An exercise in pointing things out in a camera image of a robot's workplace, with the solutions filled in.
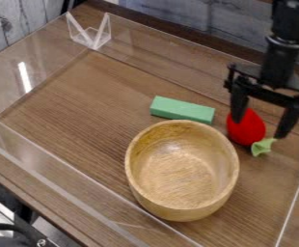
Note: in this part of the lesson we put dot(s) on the red plush strawberry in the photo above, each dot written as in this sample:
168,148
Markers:
249,133

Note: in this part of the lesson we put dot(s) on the clear acrylic corner bracket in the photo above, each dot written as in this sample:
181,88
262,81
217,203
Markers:
93,38

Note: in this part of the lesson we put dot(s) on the wooden bowl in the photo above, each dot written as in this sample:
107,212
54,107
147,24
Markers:
182,167

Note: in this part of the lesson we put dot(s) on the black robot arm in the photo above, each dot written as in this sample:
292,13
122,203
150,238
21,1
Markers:
273,81

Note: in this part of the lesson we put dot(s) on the green foam block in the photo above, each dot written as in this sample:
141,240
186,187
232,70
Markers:
181,110

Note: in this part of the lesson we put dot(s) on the clear acrylic tray wall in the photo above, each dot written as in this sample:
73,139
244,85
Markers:
101,217

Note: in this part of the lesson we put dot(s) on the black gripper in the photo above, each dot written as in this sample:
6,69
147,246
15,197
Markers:
246,84

